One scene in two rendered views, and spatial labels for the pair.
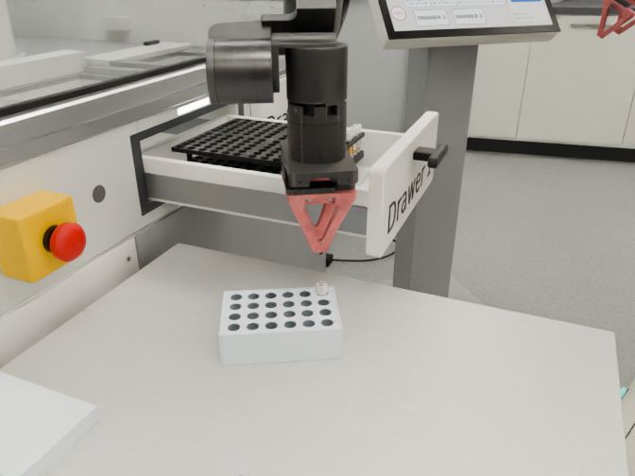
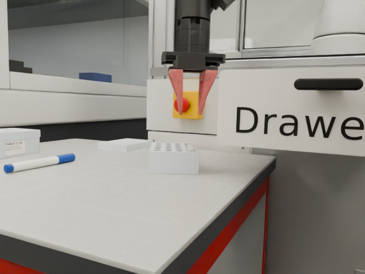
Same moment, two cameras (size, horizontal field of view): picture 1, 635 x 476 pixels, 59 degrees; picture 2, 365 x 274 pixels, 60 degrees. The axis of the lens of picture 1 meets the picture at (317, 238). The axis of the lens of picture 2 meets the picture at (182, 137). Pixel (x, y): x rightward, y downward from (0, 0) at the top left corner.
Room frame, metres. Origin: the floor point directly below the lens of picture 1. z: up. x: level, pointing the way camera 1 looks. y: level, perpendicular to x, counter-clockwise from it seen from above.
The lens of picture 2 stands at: (0.54, -0.54, 0.88)
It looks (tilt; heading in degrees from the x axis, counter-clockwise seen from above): 6 degrees down; 92
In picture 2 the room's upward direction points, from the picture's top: 2 degrees clockwise
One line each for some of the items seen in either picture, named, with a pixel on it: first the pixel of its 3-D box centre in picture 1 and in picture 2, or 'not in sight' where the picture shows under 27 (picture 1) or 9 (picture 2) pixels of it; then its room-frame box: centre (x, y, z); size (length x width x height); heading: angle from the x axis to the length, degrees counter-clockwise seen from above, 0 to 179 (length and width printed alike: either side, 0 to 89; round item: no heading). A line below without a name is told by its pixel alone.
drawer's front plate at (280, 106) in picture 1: (289, 104); not in sight; (1.12, 0.06, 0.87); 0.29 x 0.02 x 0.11; 157
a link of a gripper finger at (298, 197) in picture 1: (317, 205); (189, 87); (0.53, 0.00, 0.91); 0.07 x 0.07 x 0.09; 8
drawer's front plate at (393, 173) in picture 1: (406, 175); (325, 111); (0.71, -0.12, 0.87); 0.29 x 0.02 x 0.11; 157
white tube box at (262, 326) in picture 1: (280, 323); (172, 156); (0.50, 0.04, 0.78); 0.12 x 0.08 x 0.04; 95
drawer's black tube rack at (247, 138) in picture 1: (272, 160); not in sight; (0.79, 0.07, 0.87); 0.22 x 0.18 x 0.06; 67
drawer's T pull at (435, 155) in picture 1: (428, 154); (327, 85); (0.70, -0.14, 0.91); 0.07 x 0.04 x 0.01; 157
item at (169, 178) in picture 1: (267, 162); not in sight; (0.79, 0.07, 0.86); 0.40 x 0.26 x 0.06; 67
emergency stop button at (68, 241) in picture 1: (64, 241); (182, 104); (0.51, 0.26, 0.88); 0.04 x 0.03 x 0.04; 157
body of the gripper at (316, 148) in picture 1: (317, 136); (192, 44); (0.53, 0.00, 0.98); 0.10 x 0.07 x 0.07; 8
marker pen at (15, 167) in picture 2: not in sight; (43, 162); (0.27, 0.00, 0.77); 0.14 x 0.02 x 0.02; 64
